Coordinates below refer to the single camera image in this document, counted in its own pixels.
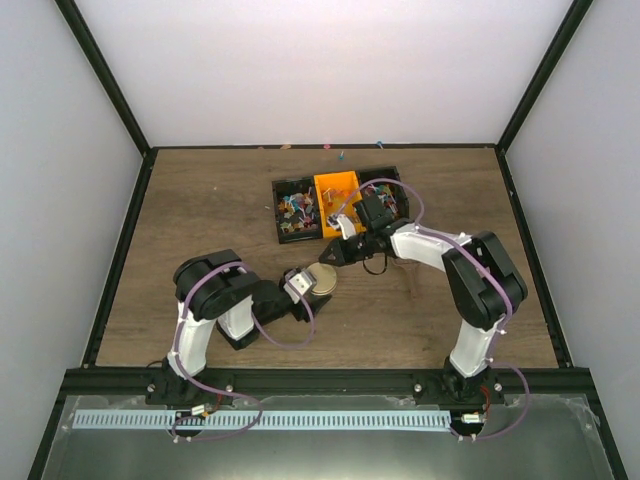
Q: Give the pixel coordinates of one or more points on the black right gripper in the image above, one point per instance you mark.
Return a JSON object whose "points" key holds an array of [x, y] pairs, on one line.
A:
{"points": [[341, 256]]}

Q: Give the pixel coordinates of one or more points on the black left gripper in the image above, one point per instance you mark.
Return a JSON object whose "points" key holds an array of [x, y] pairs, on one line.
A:
{"points": [[301, 313]]}

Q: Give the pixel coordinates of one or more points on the gold round lid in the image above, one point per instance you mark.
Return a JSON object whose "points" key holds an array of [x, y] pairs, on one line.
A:
{"points": [[324, 275]]}

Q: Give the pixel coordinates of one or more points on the clear round container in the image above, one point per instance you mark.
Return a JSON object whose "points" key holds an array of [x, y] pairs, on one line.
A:
{"points": [[323, 291]]}

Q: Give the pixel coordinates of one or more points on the black candy bin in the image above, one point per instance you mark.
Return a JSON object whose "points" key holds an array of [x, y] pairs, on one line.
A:
{"points": [[392, 195], [296, 210]]}

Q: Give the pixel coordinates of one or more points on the orange candy bin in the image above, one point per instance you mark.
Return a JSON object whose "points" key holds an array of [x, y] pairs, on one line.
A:
{"points": [[332, 190]]}

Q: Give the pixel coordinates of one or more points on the brown plastic scoop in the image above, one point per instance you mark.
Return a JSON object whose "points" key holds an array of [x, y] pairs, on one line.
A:
{"points": [[410, 268]]}

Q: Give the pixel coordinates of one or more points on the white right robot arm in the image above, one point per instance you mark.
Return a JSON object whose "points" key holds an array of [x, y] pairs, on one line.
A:
{"points": [[486, 287]]}

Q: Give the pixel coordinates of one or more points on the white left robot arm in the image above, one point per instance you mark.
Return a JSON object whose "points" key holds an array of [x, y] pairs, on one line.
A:
{"points": [[220, 292]]}

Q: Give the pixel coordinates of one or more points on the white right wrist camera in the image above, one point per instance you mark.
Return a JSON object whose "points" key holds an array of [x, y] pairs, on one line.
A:
{"points": [[343, 224]]}

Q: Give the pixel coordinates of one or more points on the black front mounting rail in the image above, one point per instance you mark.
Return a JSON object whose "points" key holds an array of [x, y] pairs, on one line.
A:
{"points": [[425, 385]]}

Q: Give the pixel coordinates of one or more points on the light blue slotted cable duct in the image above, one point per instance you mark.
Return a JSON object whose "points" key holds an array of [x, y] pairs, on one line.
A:
{"points": [[400, 420]]}

